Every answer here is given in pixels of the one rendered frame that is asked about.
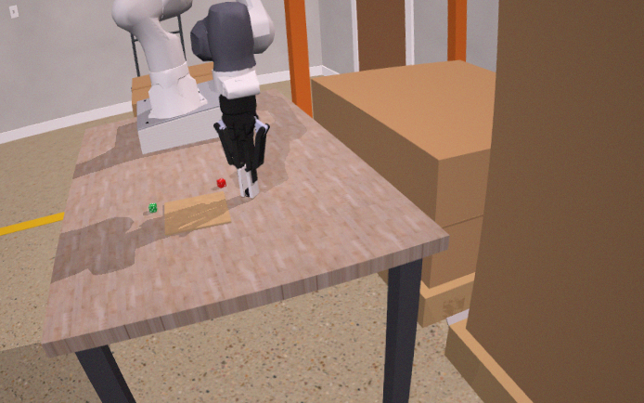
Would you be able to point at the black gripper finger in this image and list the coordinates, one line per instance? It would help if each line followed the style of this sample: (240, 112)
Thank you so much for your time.
(254, 154)
(233, 151)

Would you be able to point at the tan flat mat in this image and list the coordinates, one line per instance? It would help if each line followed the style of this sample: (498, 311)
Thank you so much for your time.
(195, 213)

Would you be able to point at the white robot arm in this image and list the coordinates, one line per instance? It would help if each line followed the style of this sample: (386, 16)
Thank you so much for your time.
(224, 37)

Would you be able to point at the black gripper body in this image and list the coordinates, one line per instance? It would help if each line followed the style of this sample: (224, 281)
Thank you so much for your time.
(232, 108)

